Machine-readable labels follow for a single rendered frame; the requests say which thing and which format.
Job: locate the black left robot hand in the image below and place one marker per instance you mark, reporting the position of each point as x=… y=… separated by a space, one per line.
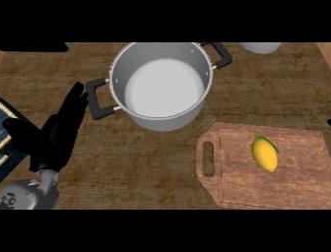
x=56 y=131

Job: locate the black appliance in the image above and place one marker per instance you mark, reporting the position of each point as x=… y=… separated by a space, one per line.
x=29 y=46

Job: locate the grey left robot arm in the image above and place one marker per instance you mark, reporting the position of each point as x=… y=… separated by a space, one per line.
x=25 y=193

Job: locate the brown wooden cutting board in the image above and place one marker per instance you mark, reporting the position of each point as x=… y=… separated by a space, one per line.
x=269 y=170

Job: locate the pale grey round object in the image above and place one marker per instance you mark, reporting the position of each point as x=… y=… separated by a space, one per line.
x=260 y=47

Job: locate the yellow lemon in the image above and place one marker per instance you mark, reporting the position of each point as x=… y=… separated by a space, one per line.
x=265 y=154

